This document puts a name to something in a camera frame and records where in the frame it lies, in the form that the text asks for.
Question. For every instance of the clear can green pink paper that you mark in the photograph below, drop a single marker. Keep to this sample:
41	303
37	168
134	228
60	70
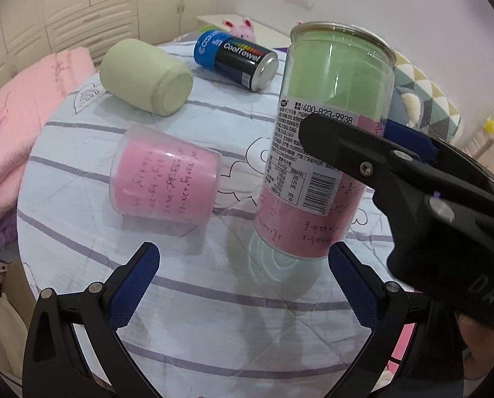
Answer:
335	75

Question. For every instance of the person right hand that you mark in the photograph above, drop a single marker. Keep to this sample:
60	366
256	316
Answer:
480	341

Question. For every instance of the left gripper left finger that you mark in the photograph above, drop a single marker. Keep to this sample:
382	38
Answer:
54	363

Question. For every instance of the striped white quilt cover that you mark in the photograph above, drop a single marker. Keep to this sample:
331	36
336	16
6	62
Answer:
219	319

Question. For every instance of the pink folded blanket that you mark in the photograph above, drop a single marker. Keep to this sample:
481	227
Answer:
26	104

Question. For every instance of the triangle pattern pillow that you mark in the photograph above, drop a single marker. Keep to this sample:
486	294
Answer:
441	119

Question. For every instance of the clear cup pink paper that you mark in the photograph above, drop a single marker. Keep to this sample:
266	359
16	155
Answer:
154	175

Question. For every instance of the blue black CoolTowel can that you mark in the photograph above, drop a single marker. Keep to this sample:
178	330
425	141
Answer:
239	60

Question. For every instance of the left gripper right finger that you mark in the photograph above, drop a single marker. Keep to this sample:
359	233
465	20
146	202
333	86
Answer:
385	308

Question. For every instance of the beige jacket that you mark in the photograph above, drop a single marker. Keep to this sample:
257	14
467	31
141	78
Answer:
13	337

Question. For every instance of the pale green ceramic cup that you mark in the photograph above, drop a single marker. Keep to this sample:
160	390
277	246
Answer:
146	77

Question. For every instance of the pink bunny plush left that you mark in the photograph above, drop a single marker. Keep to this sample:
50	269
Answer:
244	30

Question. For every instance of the white wall socket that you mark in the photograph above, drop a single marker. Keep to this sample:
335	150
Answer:
307	5

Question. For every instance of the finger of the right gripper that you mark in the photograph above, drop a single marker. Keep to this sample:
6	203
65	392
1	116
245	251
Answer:
356	152
411	139

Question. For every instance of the white wardrobe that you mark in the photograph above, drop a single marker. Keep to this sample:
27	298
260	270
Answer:
32	29

